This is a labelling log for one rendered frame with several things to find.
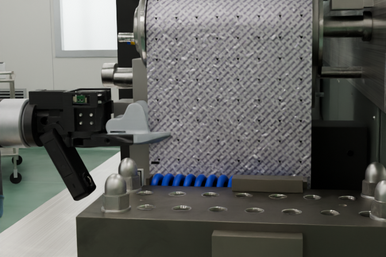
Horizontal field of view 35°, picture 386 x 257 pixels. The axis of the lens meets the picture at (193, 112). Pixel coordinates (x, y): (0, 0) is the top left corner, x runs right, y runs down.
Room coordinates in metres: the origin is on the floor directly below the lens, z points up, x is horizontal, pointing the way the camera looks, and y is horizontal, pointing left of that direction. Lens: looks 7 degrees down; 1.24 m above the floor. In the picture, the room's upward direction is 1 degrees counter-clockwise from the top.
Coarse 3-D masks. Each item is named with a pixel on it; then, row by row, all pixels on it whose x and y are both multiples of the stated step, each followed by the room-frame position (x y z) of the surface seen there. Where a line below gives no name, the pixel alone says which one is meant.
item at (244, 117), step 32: (160, 64) 0.90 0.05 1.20; (192, 64) 0.89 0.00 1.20; (224, 64) 0.88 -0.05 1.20; (256, 64) 0.87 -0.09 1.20; (288, 64) 0.87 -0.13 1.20; (160, 96) 0.90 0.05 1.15; (192, 96) 0.89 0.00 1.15; (224, 96) 0.88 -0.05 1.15; (256, 96) 0.88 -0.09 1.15; (288, 96) 0.87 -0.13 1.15; (160, 128) 0.90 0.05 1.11; (192, 128) 0.89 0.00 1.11; (224, 128) 0.88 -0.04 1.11; (256, 128) 0.88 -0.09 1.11; (288, 128) 0.87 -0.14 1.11; (160, 160) 0.90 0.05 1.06; (192, 160) 0.89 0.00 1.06; (224, 160) 0.88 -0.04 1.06; (256, 160) 0.88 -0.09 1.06; (288, 160) 0.87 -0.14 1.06
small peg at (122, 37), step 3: (120, 33) 0.95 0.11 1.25; (123, 33) 0.95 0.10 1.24; (126, 33) 0.95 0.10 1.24; (129, 33) 0.95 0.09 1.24; (132, 33) 0.95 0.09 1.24; (120, 36) 0.95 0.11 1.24; (123, 36) 0.95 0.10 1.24; (126, 36) 0.95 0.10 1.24; (129, 36) 0.94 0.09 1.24; (132, 36) 0.94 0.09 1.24; (120, 39) 0.95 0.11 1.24; (123, 39) 0.95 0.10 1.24; (126, 39) 0.95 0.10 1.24; (129, 39) 0.94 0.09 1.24; (132, 39) 0.94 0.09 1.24
